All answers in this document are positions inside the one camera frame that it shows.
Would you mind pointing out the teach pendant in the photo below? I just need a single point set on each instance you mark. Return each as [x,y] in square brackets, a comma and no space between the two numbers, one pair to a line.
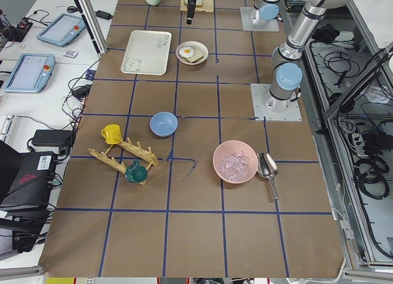
[62,30]
[31,73]

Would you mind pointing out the cream round plate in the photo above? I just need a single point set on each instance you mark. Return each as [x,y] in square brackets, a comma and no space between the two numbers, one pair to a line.
[196,46]

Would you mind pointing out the wooden cutting board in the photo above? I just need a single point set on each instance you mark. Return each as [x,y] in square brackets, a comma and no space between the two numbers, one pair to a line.
[208,6]

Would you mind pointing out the dark green mug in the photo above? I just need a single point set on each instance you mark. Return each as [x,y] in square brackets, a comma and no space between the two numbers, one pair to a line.
[136,173]

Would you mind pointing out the far teach pendant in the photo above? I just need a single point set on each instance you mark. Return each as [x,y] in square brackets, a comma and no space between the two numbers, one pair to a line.
[62,30]

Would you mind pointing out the bread slice on plate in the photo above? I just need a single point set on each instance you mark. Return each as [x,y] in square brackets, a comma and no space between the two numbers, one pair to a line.
[196,57]

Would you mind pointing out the pink bowl with ice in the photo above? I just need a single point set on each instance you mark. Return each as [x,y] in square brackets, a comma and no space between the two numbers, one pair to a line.
[235,161]

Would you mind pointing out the blue bowl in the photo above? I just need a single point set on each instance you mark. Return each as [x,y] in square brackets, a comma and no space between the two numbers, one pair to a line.
[163,124]

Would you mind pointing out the cream bear tray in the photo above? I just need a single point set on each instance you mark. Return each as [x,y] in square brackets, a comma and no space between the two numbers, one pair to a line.
[146,53]

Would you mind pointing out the fried egg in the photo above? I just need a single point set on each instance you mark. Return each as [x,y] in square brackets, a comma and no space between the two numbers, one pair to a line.
[186,52]

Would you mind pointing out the small black adapter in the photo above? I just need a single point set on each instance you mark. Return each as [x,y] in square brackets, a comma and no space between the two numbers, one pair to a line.
[103,15]

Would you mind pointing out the black power adapter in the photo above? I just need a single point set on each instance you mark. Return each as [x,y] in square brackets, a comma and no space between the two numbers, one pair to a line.
[51,138]

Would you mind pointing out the yellow mug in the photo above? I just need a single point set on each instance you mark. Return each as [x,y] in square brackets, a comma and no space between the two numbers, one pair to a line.
[112,134]

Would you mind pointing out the metal scoop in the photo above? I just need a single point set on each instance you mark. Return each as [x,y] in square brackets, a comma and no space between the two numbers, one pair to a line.
[268,170]

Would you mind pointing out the near teach pendant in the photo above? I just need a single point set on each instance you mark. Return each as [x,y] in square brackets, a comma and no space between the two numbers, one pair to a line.
[31,73]

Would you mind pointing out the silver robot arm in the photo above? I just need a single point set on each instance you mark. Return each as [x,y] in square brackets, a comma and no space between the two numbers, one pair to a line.
[264,10]
[287,75]

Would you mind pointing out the aluminium frame post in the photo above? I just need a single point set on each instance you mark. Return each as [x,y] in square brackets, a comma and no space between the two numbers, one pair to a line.
[94,30]

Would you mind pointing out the black computer box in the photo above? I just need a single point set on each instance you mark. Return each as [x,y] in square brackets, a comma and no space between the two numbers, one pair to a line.
[25,179]

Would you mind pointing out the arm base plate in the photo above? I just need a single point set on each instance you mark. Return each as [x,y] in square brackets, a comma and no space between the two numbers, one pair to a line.
[264,26]
[268,108]

